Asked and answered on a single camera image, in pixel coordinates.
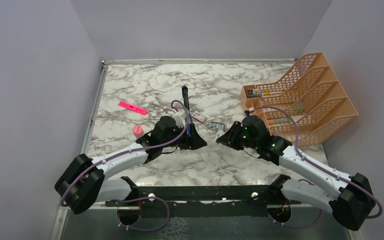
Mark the pink flat plastic bar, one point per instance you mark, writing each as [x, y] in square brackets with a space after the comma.
[133, 108]

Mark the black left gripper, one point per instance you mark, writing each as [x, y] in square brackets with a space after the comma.
[194, 142]

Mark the peach plastic desk organizer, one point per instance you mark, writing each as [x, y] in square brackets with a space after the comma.
[311, 94]

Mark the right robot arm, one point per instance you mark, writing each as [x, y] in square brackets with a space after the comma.
[345, 197]

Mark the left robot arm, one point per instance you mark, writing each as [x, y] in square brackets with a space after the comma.
[80, 185]

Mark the blue stapler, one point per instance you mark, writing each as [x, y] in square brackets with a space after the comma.
[185, 97]

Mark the pink capped small bottle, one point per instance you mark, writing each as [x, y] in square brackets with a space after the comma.
[138, 131]

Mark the staple box tray with staples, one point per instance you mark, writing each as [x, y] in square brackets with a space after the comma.
[216, 126]

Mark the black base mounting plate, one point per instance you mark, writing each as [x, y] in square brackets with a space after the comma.
[200, 201]

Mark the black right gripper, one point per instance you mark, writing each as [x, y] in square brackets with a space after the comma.
[230, 137]

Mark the black piano keyboard ruler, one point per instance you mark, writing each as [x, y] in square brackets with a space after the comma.
[253, 93]

